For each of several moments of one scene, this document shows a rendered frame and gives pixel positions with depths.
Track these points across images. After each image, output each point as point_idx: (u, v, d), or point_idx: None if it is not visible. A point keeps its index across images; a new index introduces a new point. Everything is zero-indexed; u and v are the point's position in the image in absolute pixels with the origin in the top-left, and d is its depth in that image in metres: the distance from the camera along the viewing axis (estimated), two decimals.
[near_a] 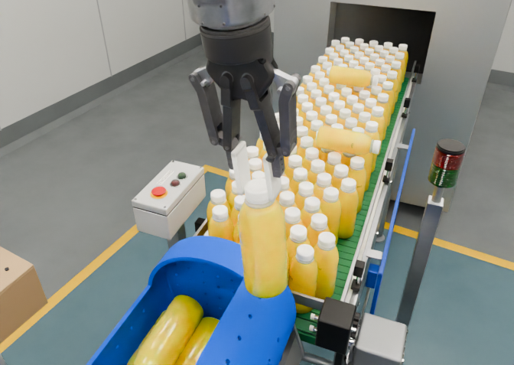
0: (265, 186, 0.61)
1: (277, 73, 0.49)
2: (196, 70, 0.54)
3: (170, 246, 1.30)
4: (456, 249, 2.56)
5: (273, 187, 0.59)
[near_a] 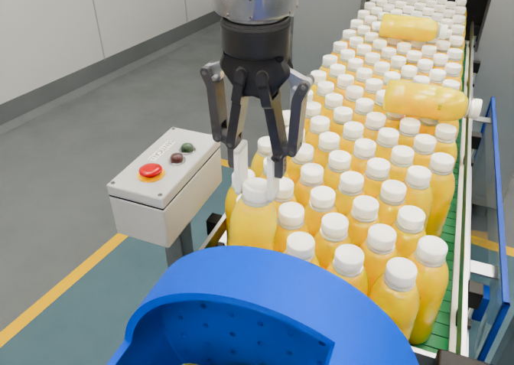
0: (263, 185, 0.61)
1: (292, 73, 0.50)
2: (208, 64, 0.54)
3: (169, 255, 0.87)
4: (513, 253, 2.13)
5: (273, 187, 0.59)
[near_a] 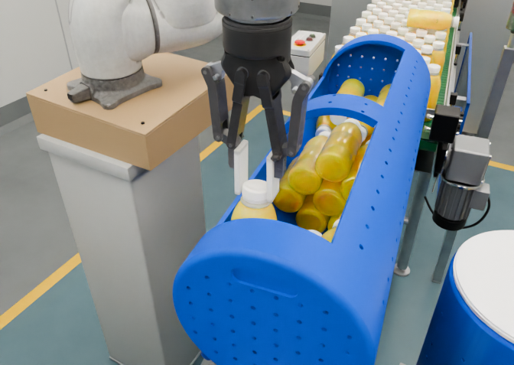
0: None
1: (294, 73, 0.50)
2: (209, 64, 0.54)
3: None
4: (492, 164, 2.93)
5: (273, 187, 0.59)
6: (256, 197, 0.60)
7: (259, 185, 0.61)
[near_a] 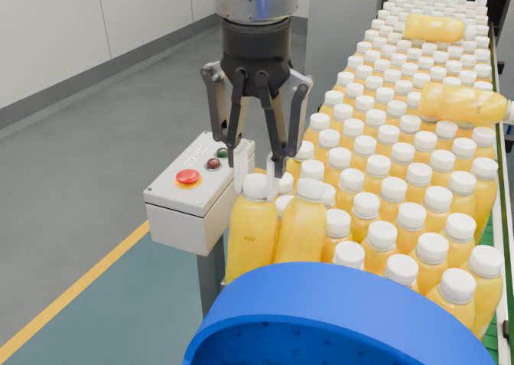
0: (317, 183, 0.64)
1: (292, 73, 0.50)
2: (209, 64, 0.54)
3: (200, 263, 0.85)
4: None
5: (273, 187, 0.59)
6: (257, 191, 0.60)
7: (261, 179, 0.61)
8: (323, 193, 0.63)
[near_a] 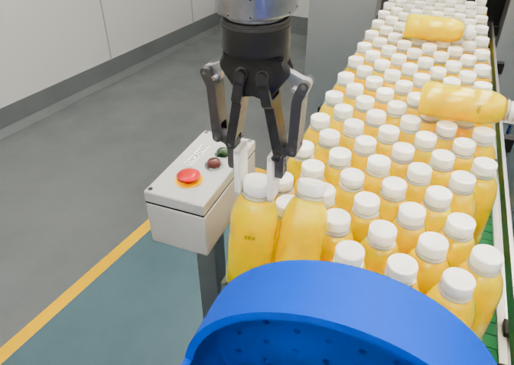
0: (318, 182, 0.64)
1: (292, 73, 0.50)
2: (208, 64, 0.54)
3: (201, 262, 0.85)
4: None
5: (273, 187, 0.59)
6: (257, 191, 0.60)
7: (261, 179, 0.61)
8: (323, 192, 0.63)
